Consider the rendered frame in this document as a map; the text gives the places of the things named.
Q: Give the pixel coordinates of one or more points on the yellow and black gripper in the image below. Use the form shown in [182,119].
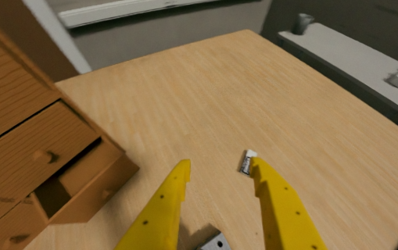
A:
[285,220]

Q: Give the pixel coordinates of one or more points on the brown wooden chest of drawers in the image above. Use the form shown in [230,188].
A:
[56,94]

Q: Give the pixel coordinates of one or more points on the black and white eraser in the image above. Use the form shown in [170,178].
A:
[244,169]

